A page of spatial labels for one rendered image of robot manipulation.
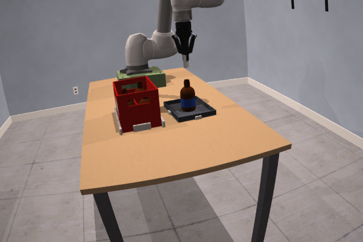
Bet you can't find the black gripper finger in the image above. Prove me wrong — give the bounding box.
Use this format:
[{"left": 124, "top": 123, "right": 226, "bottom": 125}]
[
  {"left": 183, "top": 32, "right": 197, "bottom": 68},
  {"left": 172, "top": 33, "right": 185, "bottom": 68}
]

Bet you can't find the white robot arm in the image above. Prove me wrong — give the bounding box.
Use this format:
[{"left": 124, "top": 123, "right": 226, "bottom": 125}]
[{"left": 119, "top": 0, "right": 225, "bottom": 75}]

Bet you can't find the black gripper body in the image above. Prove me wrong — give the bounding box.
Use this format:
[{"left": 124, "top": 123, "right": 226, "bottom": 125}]
[{"left": 175, "top": 21, "right": 192, "bottom": 39}]

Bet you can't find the red bottle crate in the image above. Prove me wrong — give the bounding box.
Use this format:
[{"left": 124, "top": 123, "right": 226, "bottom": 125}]
[{"left": 113, "top": 76, "right": 162, "bottom": 133}]

